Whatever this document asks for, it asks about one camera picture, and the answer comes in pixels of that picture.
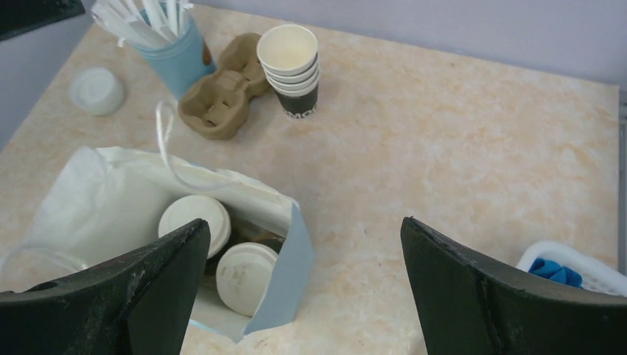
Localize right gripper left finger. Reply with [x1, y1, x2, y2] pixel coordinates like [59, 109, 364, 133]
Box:
[1, 219, 211, 354]

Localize white plastic basket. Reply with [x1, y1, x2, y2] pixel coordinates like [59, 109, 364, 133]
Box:
[516, 241, 626, 296]

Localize blue straw holder cup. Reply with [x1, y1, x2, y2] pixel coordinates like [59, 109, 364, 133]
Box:
[132, 4, 217, 100]

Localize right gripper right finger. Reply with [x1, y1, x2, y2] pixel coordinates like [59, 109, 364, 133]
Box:
[400, 217, 626, 354]

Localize white wrapped straws bundle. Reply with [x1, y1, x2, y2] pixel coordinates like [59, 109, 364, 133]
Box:
[91, 0, 194, 49]

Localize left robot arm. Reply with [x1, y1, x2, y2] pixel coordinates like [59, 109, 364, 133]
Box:
[1, 0, 86, 41]

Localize brown cardboard cup carrier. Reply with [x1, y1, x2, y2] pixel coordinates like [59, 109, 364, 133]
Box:
[177, 33, 271, 141]

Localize blue cloth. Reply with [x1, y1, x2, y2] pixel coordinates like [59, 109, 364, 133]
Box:
[528, 258, 583, 288]

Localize stack of paper cups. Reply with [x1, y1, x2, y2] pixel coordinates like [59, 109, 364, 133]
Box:
[257, 24, 321, 119]

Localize blue and white paper bag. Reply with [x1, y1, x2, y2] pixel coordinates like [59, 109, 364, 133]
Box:
[1, 101, 314, 342]

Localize white plastic cup lid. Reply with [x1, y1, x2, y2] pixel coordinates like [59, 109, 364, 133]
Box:
[157, 194, 232, 260]

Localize stack of white lids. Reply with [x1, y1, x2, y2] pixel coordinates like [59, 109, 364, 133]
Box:
[69, 67, 125, 116]

